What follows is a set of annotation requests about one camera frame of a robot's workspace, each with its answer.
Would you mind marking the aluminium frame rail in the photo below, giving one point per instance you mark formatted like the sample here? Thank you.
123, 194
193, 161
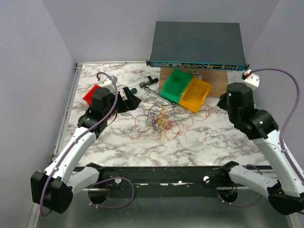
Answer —
168, 207

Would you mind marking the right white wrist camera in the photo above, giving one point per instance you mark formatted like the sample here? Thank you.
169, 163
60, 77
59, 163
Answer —
250, 79

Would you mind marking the silver ratchet wrench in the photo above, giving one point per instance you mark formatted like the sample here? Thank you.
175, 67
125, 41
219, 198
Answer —
147, 89

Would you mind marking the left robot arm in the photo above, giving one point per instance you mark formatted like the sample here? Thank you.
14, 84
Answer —
53, 188

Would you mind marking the wooden board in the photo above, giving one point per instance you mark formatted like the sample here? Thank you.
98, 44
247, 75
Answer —
217, 78

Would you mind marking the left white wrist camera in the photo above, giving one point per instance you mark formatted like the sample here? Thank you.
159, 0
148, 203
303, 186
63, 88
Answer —
108, 81

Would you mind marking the blue network switch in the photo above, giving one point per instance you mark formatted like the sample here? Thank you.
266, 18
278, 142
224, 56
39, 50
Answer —
198, 45

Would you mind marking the green handled screwdriver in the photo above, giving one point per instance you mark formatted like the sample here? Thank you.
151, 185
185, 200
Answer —
133, 90

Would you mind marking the black T-handle tool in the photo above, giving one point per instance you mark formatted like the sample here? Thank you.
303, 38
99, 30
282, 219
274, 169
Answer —
150, 81

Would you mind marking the green plastic bin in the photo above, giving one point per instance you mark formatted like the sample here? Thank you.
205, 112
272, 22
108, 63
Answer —
175, 85

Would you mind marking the red plastic bin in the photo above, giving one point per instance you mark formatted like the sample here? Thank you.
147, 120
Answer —
89, 95

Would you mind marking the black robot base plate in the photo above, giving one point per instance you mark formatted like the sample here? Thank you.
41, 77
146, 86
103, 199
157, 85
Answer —
165, 182

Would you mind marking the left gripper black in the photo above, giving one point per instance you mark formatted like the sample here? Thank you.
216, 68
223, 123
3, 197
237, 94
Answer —
132, 102

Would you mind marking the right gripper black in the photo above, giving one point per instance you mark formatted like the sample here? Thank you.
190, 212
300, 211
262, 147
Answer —
221, 103

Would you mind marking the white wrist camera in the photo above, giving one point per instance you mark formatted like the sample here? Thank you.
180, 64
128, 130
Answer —
108, 81
250, 79

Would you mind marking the yellow plastic bin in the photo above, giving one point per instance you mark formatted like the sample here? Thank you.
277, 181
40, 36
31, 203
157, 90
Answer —
195, 94

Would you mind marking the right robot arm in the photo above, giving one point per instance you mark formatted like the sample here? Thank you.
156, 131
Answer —
286, 193

